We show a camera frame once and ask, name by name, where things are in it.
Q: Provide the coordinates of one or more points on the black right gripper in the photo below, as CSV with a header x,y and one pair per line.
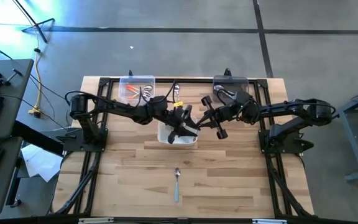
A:
x,y
221,116

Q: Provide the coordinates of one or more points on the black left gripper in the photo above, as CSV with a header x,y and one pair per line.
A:
x,y
179,119

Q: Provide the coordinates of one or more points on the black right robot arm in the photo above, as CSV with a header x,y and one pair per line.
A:
x,y
284,105

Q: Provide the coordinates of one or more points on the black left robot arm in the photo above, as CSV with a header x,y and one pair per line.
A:
x,y
117,107

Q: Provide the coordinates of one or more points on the white plastic bin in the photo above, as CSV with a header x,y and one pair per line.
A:
x,y
163,133

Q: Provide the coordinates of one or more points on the grey translucent plastic bin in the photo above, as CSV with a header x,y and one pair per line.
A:
x,y
232,80

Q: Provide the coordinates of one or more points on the clear plastic bin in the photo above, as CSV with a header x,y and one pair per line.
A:
x,y
122,81

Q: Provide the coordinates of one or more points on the white paper sheet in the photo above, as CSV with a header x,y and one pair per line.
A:
x,y
39,161

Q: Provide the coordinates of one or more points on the black tripod stand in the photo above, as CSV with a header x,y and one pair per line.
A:
x,y
30,21

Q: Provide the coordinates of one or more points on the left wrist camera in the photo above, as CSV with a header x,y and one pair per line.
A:
x,y
178,107

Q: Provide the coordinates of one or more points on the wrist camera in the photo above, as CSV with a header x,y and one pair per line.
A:
x,y
233,112
178,107

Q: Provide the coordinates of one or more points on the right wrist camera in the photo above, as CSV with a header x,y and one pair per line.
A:
x,y
233,112

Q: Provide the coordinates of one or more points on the black aluminium table frame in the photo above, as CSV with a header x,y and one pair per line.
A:
x,y
182,80

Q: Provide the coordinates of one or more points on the silver bracket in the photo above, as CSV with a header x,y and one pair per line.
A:
x,y
269,221
95,220

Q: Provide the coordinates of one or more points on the blue-grey desk frame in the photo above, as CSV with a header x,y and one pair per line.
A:
x,y
354,146

